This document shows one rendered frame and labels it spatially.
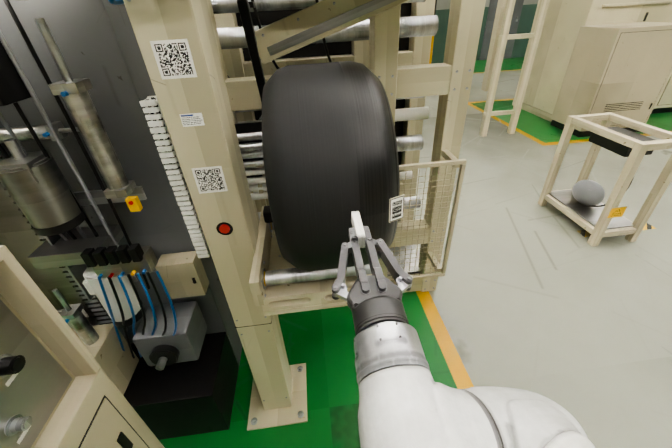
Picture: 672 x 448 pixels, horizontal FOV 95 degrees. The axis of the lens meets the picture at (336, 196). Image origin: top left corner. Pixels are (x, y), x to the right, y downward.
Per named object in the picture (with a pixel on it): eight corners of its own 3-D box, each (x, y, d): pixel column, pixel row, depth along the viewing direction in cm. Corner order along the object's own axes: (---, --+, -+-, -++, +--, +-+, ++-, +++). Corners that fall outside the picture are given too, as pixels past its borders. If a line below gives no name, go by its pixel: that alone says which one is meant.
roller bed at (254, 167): (236, 204, 130) (219, 137, 114) (241, 187, 142) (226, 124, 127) (283, 199, 131) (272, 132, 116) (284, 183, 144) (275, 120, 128)
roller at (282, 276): (260, 269, 92) (263, 273, 96) (261, 285, 90) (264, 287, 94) (375, 256, 94) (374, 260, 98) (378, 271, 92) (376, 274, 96)
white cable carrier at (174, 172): (198, 258, 94) (138, 101, 70) (202, 248, 99) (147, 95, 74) (212, 257, 95) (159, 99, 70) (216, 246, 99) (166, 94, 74)
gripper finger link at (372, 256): (377, 289, 45) (387, 288, 45) (365, 234, 54) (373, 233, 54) (376, 303, 48) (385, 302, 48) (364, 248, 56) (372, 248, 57)
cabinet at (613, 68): (578, 138, 398) (620, 28, 333) (548, 124, 445) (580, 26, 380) (642, 132, 404) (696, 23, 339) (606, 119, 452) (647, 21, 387)
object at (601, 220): (592, 246, 226) (643, 144, 184) (537, 203, 277) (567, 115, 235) (636, 241, 228) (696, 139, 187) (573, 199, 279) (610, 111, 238)
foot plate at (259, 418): (247, 431, 137) (246, 428, 136) (254, 370, 160) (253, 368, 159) (307, 422, 139) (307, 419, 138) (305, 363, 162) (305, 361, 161)
